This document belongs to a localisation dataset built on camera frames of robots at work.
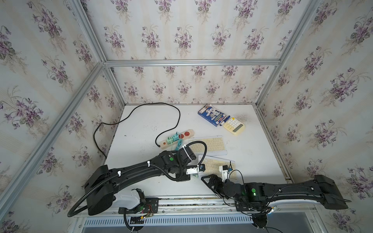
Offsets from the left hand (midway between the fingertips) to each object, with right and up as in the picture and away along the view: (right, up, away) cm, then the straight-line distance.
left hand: (189, 172), depth 77 cm
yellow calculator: (+33, +24, +27) cm, 49 cm away
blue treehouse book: (+17, +32, +34) cm, 50 cm away
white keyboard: (+18, +11, +19) cm, 28 cm away
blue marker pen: (+27, +27, +30) cm, 49 cm away
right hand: (+8, -4, -4) cm, 10 cm away
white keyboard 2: (+14, +1, +6) cm, 15 cm away
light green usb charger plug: (-12, +15, +14) cm, 24 cm away
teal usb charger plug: (-9, +17, +15) cm, 24 cm away
